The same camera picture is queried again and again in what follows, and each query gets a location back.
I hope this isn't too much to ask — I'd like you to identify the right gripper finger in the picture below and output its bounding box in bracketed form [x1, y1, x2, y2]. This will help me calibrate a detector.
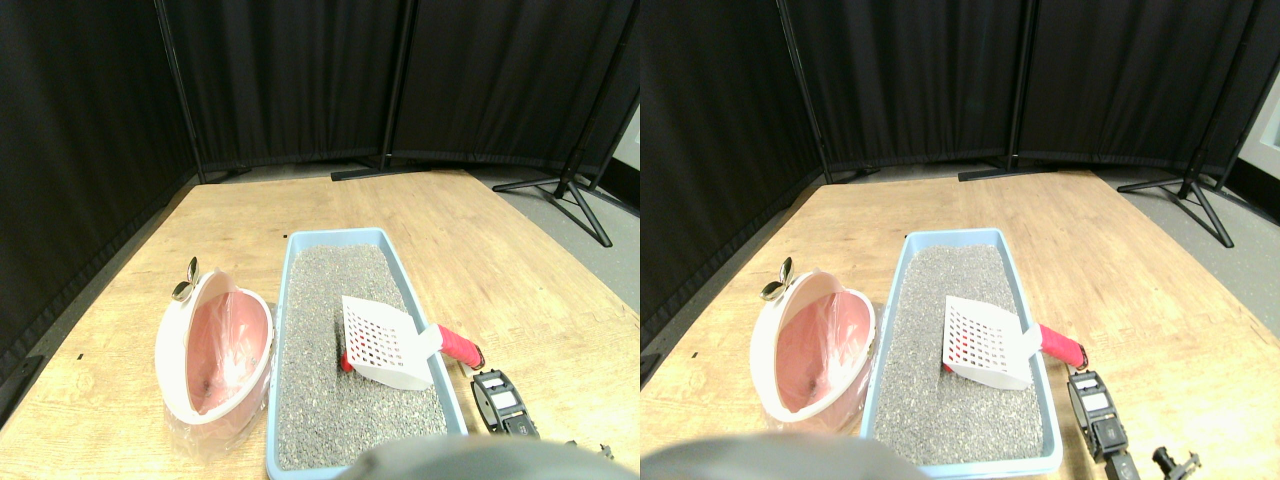
[1066, 372, 1129, 461]
[470, 368, 541, 439]

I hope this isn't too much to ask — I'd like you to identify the white scoop with red handle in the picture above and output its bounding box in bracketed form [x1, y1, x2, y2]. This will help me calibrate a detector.
[942, 295, 1089, 391]
[340, 295, 486, 391]

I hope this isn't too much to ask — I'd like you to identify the blue litter tray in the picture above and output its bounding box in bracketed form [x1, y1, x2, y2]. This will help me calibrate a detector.
[860, 228, 1064, 479]
[265, 228, 469, 480]

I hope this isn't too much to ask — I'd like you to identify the black tripod stand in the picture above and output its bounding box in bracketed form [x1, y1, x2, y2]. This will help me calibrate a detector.
[1118, 60, 1280, 248]
[493, 100, 640, 248]

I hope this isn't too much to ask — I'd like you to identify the white bin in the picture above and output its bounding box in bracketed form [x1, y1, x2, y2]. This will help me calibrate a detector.
[155, 257, 274, 451]
[750, 257, 878, 436]

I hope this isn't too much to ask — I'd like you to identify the black curtain stand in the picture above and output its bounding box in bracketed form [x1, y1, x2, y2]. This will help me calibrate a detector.
[958, 0, 1059, 182]
[153, 0, 253, 185]
[777, 0, 881, 185]
[330, 0, 433, 182]

